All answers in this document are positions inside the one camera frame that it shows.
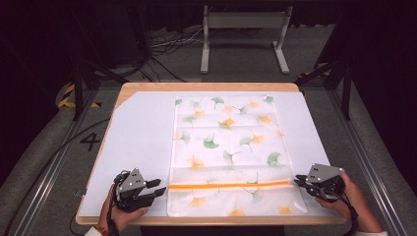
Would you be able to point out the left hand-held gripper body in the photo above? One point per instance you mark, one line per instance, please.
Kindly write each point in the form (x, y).
(131, 182)

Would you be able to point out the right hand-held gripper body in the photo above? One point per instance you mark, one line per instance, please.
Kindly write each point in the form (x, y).
(324, 173)

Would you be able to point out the leaf-print bag with orange zipper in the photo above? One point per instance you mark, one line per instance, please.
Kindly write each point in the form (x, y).
(229, 137)

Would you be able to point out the person's left hand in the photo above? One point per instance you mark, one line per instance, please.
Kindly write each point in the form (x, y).
(124, 219)

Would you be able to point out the person's right hand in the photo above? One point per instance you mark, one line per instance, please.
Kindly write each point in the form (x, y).
(357, 206)

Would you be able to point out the white paper sheet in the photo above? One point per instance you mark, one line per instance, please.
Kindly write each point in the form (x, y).
(141, 131)

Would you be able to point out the black metal stand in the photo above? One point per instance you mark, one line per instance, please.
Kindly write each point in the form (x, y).
(345, 88)
(78, 88)

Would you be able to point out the yellow black hazard tape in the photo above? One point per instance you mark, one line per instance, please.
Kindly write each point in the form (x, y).
(67, 95)

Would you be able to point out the grey metal stand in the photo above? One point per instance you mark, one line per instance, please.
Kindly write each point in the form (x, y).
(246, 20)

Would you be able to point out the aluminium rail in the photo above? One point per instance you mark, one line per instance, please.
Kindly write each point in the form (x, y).
(367, 157)
(49, 167)

